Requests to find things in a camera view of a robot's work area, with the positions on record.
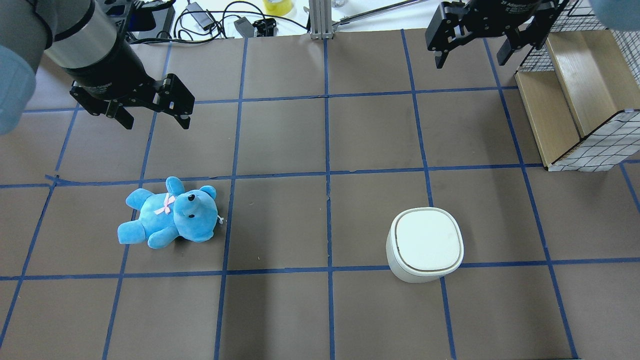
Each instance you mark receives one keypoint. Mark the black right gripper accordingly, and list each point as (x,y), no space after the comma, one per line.
(505,9)

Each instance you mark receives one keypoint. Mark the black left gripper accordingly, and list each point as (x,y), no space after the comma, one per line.
(111,67)

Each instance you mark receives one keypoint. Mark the white trash can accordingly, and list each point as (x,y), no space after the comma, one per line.
(424,244)

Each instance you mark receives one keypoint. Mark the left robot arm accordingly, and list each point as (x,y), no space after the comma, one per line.
(87,40)

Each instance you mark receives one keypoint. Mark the black power adapter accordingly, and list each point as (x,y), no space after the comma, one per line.
(201,17)

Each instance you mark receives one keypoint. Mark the blue teddy bear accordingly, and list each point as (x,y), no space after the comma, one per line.
(177,213)

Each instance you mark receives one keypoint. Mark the yellow tape roll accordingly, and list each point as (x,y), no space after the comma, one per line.
(278,7)

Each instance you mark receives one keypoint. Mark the wooden wire-mesh shelf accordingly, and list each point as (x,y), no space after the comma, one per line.
(581,89)

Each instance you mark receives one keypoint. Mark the black cable clamp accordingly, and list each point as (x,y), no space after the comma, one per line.
(265,27)

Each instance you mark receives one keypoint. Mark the aluminium frame post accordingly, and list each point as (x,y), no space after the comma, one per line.
(320,16)

